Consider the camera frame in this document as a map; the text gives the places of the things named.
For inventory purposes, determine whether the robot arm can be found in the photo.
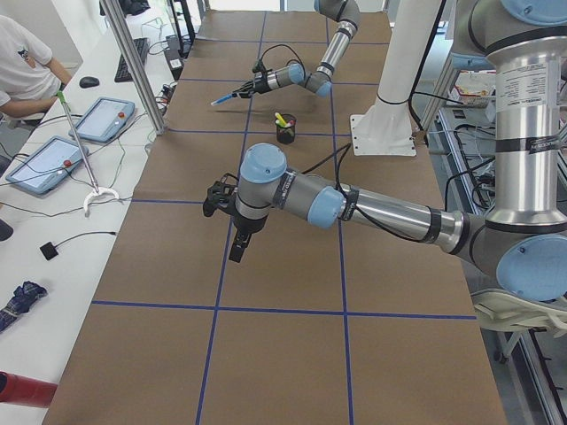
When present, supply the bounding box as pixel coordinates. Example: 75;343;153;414
229;2;566;301
214;1;361;104

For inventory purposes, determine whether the teach pendant tablet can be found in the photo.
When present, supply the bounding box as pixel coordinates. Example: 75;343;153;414
75;97;136;143
6;136;82;195

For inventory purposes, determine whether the red cylinder bottle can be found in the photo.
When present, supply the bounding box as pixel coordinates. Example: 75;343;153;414
1;371;58;408

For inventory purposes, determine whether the folded dark blue umbrella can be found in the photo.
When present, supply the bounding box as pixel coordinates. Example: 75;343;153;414
1;281;48;332

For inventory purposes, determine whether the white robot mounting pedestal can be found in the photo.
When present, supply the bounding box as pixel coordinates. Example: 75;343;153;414
351;0;445;157

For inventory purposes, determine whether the blue marker pen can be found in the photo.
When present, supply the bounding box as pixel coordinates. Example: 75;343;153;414
210;93;234;106

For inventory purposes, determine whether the reacher grabber stick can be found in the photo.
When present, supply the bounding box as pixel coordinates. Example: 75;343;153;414
57;90;120;217

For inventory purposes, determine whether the black keyboard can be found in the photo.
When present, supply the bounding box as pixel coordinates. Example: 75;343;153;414
113;36;151;83

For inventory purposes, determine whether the black computer mouse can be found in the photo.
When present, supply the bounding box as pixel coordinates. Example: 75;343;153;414
79;76;100;89

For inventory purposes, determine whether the near teach pendant tablet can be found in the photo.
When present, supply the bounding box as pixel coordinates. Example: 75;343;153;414
6;136;82;195

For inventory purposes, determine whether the far teach pendant tablet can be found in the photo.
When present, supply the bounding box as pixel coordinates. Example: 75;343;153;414
75;97;136;143

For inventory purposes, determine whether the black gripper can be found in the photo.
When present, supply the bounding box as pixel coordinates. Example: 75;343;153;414
231;71;277;99
229;208;266;262

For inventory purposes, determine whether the person in white shirt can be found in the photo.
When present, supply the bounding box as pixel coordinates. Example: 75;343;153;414
1;16;72;119

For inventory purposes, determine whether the yellow highlighter pen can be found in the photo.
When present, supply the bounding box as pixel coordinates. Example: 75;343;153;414
275;112;287;128

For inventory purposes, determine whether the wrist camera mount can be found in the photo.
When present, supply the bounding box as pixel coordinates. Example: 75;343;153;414
202;173;238;217
252;59;268;74

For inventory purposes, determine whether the black mesh pen cup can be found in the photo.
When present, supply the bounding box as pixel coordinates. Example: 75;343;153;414
275;113;296;144

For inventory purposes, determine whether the aluminium frame post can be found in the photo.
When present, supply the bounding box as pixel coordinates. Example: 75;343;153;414
100;0;166;135

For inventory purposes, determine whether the small black puck device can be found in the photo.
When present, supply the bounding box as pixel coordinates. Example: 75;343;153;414
39;242;58;260

